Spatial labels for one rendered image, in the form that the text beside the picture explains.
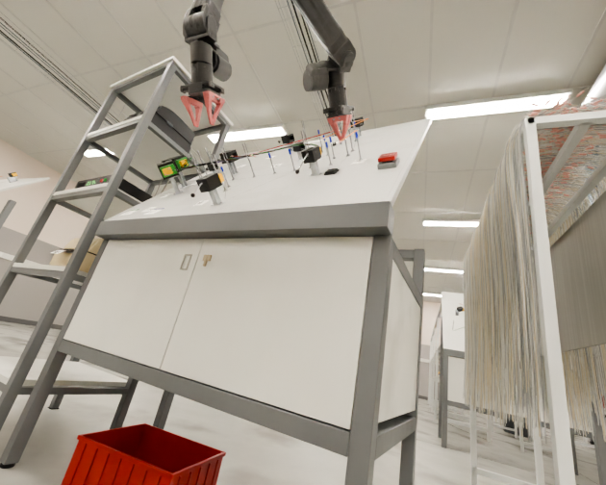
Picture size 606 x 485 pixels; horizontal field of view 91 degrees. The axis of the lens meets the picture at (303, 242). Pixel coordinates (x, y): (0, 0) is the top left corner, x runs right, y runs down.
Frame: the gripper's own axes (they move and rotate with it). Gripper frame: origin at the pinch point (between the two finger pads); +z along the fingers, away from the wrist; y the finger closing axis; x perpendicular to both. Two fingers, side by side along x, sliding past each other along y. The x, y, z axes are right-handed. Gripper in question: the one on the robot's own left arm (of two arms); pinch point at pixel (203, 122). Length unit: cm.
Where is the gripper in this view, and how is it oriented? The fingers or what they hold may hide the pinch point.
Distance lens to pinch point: 92.1
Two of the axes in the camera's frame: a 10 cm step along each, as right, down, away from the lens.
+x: -3.9, 1.0, -9.2
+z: 0.0, 9.9, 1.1
